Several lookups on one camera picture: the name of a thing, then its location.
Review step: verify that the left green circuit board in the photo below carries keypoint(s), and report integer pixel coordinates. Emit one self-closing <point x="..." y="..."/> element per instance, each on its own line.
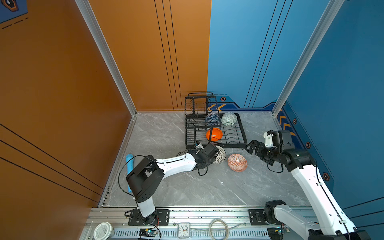
<point x="148" y="234"/>

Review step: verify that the blue geometric pattern bowl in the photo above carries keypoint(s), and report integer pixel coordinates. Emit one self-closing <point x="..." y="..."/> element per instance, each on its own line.
<point x="213" y="119"/>

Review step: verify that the small white clock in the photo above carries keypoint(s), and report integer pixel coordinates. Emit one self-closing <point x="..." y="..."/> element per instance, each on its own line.
<point x="184" y="231"/>

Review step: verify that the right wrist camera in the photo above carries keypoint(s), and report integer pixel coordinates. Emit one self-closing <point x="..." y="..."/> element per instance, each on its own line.
<point x="268" y="139"/>

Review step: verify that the light blue cylinder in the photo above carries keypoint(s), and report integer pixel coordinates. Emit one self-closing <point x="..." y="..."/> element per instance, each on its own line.
<point x="129" y="163"/>

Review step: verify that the black wire dish rack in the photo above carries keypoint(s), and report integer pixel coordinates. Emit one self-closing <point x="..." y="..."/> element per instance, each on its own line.
<point x="203" y="123"/>

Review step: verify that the orange plastic bowl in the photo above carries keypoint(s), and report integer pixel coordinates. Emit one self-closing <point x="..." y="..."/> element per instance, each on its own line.
<point x="214" y="134"/>

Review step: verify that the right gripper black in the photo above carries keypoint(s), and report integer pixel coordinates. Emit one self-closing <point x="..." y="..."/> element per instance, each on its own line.
<point x="258" y="152"/>

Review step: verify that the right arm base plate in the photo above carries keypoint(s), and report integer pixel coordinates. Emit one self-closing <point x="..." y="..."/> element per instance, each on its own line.
<point x="257" y="217"/>

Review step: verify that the red patterned bowl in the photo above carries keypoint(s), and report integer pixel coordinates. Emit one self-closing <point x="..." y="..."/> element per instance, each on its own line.
<point x="237" y="163"/>

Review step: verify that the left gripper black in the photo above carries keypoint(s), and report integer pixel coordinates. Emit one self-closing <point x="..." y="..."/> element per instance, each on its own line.
<point x="212" y="160"/>

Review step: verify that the green patterned bowl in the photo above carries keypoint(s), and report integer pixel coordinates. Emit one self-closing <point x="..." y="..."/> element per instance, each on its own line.
<point x="229" y="119"/>

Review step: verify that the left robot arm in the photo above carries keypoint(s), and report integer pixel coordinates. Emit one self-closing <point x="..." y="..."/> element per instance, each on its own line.
<point x="144" y="179"/>

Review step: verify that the white round lid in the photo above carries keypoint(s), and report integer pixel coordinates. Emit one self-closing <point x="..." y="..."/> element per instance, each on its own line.
<point x="103" y="231"/>

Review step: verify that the right circuit board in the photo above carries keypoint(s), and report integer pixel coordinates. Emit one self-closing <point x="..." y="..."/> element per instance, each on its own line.
<point x="282" y="230"/>

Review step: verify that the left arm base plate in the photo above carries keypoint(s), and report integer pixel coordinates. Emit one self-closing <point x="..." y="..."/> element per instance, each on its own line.
<point x="158" y="218"/>

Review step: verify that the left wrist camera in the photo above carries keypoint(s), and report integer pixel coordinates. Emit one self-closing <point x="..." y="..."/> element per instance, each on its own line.
<point x="198" y="145"/>

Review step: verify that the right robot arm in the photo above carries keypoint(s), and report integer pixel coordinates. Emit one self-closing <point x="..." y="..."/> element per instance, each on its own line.
<point x="332" y="223"/>

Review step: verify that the white lattice bowl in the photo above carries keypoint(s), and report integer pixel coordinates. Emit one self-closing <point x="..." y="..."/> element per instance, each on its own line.
<point x="220" y="157"/>

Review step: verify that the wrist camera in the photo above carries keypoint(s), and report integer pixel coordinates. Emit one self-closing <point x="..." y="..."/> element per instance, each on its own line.
<point x="198" y="145"/>
<point x="268" y="139"/>

